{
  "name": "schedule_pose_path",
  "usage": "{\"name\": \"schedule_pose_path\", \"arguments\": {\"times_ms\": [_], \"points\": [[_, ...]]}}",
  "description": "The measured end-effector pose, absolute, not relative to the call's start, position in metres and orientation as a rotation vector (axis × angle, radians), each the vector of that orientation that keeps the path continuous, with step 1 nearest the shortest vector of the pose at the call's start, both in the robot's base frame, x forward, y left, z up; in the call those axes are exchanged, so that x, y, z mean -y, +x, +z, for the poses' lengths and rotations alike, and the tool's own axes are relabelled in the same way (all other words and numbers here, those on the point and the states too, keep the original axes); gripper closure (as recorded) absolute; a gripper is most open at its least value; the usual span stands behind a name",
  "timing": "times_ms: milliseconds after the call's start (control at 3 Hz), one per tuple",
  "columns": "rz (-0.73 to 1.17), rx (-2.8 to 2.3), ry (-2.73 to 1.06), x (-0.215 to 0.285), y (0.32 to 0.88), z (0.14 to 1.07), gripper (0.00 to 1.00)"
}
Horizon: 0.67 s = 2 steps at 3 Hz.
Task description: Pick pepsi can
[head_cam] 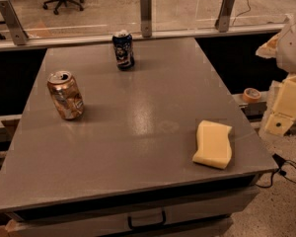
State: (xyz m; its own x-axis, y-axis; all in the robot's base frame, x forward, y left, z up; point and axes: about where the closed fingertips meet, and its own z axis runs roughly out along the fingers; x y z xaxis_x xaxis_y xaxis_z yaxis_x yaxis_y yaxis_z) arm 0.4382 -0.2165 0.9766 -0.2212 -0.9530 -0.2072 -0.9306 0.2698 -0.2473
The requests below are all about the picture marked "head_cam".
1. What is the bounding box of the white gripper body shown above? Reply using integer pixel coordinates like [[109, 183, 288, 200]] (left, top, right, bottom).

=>
[[272, 74, 296, 119]]

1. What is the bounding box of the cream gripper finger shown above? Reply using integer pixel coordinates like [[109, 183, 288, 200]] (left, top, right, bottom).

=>
[[256, 34, 279, 59], [264, 113, 294, 136]]

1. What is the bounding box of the blue pepsi can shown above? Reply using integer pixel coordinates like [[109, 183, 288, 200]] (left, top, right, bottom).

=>
[[112, 30, 134, 70]]

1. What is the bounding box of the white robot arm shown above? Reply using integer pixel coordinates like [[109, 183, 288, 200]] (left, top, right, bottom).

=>
[[256, 13, 296, 135]]

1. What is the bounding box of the orange soda can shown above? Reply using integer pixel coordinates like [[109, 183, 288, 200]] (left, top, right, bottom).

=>
[[47, 71, 84, 120]]

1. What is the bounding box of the roll of tape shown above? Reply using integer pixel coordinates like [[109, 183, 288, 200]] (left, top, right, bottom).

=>
[[243, 88, 261, 104]]

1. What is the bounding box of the yellow sponge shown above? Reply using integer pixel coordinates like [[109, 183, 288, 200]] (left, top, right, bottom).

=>
[[192, 120, 232, 169]]

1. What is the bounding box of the metal railing bar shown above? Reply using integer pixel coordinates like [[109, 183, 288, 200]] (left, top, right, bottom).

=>
[[0, 23, 284, 51]]

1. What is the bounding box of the black cable on floor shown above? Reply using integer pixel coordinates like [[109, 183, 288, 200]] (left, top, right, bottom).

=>
[[255, 153, 296, 190]]

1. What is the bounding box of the right metal bracket post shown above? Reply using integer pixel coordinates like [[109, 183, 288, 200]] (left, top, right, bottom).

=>
[[215, 0, 235, 33]]

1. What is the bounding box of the metal bracket post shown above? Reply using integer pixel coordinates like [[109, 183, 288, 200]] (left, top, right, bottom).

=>
[[0, 0, 29, 45], [140, 0, 152, 38], [215, 0, 235, 33]]

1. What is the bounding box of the grey drawer with black handle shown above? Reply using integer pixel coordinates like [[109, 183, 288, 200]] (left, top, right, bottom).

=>
[[6, 186, 259, 237]]

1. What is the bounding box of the middle metal bracket post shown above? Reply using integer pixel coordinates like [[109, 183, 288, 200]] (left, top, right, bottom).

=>
[[140, 0, 152, 38]]

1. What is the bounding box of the left metal bracket post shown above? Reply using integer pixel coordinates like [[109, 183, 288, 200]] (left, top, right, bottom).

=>
[[0, 0, 29, 45]]

